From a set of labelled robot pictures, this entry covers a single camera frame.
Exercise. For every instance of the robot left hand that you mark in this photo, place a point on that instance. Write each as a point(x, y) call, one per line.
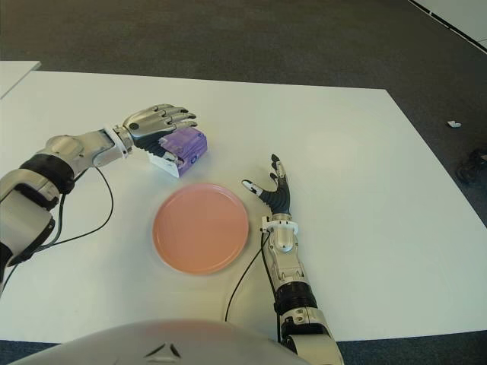
point(148, 119)

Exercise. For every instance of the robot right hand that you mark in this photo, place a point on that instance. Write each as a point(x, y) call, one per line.
point(279, 199)

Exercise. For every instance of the purple tissue paper pack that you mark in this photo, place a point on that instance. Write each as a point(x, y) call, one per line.
point(190, 148)

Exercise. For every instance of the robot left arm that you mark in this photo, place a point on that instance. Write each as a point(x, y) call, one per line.
point(68, 148)

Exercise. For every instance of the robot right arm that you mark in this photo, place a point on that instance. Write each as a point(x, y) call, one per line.
point(285, 239)

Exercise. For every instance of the pink round plate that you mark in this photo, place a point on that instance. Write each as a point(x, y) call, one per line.
point(201, 228)

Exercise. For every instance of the adjacent white table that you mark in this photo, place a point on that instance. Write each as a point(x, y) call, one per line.
point(15, 74)

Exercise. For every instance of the silver robot torso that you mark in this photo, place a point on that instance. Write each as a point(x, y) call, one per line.
point(171, 342)

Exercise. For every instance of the small white floor object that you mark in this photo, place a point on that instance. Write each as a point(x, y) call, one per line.
point(452, 124)

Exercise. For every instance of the black shoe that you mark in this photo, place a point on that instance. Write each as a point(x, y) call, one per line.
point(473, 165)

